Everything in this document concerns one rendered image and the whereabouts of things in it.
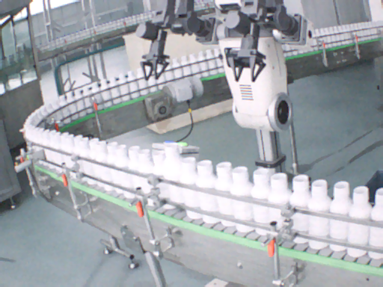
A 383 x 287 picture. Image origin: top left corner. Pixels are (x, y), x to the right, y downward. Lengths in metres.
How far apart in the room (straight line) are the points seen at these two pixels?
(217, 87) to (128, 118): 0.61
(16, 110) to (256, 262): 5.50
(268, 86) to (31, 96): 5.02
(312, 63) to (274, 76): 1.75
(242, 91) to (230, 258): 0.82
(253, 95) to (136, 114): 1.17
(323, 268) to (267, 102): 0.94
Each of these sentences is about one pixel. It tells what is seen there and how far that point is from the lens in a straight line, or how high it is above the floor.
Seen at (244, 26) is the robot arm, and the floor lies 1.46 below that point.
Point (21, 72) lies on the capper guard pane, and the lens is 6.45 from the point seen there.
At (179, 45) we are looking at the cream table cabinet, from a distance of 5.44.
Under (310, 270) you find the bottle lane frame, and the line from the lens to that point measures 1.09.
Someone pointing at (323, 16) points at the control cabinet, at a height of 0.93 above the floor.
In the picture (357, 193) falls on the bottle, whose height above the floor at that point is 1.15.
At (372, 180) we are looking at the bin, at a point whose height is 0.93.
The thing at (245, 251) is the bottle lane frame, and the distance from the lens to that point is 1.19.
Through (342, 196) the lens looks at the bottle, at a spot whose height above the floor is 1.15.
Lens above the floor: 1.61
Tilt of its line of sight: 19 degrees down
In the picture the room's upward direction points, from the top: 11 degrees counter-clockwise
